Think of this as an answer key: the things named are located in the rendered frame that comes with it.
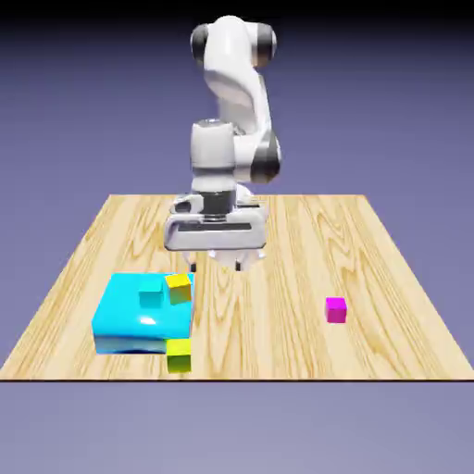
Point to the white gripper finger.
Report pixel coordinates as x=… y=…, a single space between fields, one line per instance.
x=192 y=263
x=239 y=262

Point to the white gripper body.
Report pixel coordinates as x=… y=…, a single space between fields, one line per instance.
x=214 y=237

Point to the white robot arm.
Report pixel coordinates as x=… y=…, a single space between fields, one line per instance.
x=237 y=89

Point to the small yellow cube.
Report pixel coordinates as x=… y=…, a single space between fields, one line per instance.
x=179 y=355
x=179 y=289

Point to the small cyan cube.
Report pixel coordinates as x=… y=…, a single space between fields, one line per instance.
x=151 y=294

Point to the small magenta cube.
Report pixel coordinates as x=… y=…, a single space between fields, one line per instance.
x=336 y=310

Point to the large cyan box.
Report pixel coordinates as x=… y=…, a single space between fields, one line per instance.
x=144 y=318

